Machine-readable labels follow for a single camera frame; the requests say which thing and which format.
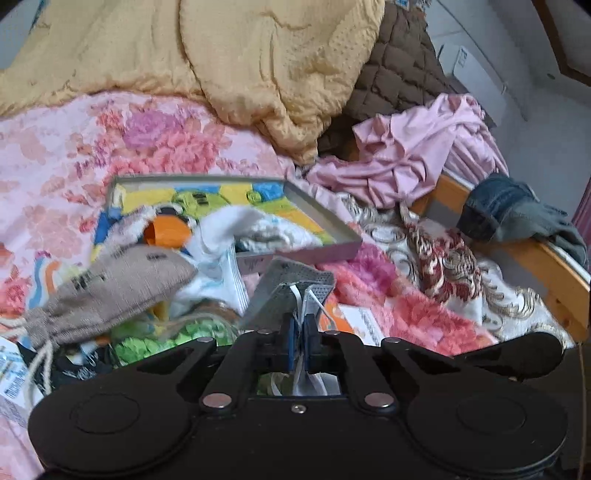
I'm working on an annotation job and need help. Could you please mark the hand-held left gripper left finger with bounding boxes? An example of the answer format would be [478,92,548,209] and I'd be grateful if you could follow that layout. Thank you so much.
[117,313,297,411]

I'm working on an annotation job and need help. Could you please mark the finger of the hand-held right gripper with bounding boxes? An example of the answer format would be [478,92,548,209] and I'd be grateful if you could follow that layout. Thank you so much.
[455,331,565,384]

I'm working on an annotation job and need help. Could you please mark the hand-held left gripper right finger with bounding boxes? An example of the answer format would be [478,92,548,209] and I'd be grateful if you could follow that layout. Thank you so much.
[302,313,472,412]

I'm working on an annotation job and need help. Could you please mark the grey face mask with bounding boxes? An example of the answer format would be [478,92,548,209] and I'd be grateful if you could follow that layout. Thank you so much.
[240,257,337,398]

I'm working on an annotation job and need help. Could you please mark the grey tray box cartoon lining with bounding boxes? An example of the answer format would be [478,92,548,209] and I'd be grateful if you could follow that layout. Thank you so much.
[95,174,363,278]

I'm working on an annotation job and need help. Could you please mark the white towel blue print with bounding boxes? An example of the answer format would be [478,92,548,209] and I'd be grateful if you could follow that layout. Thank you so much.
[182,205,333,315]

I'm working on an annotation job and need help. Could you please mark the burlap drawstring pouch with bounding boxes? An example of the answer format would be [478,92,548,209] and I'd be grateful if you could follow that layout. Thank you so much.
[0,244,199,402]

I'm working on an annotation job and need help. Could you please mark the orange white cardboard box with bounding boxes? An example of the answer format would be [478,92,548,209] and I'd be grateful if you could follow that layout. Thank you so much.
[323,302,386,348]

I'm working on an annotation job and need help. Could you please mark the bag of green pieces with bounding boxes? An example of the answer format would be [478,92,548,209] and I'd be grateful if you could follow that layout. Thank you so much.
[111,300,241,370]

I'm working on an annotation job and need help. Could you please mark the blue jeans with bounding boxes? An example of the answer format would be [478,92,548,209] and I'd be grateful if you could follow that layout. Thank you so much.
[456,173,589,268]

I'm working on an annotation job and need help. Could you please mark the pink garment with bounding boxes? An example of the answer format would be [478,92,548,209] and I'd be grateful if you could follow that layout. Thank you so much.
[307,92,509,210]

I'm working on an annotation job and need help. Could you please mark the black printed wrapper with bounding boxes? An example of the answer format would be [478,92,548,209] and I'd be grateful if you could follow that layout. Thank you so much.
[18,339,116,386]

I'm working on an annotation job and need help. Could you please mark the brown quilted jacket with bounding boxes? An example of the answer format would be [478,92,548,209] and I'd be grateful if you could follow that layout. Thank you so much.
[318,2,462,153]

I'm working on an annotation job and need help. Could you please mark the yellow quilt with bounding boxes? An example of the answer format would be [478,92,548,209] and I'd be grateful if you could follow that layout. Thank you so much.
[0,0,386,167]

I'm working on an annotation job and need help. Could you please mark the white milk carton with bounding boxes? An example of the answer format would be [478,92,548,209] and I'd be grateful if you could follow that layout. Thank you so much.
[0,335,35,423]

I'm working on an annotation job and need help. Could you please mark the white air conditioner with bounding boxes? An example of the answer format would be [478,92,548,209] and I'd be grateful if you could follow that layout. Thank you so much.
[436,41,509,127]

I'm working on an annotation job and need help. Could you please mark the pink floral bedsheet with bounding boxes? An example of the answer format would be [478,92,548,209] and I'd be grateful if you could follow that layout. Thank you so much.
[0,90,499,480]

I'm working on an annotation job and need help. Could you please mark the wooden bed frame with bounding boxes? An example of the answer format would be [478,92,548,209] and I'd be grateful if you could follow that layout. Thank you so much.
[411,171,591,344]

